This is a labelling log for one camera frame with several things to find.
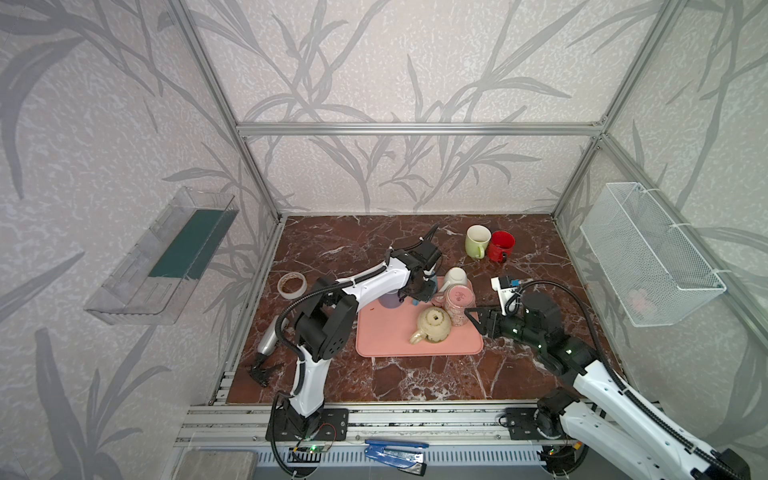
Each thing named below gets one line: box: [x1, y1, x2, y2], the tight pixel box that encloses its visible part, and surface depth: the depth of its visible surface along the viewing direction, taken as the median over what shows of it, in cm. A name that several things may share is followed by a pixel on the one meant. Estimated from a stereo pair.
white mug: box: [438, 267, 468, 293], surface depth 93 cm
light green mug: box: [465, 224, 492, 260], surface depth 104 cm
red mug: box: [488, 231, 516, 263], surface depth 105 cm
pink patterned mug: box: [432, 284, 475, 327], surface depth 86 cm
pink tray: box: [357, 278, 484, 358], surface depth 88 cm
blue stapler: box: [364, 439, 429, 477], surface depth 69 cm
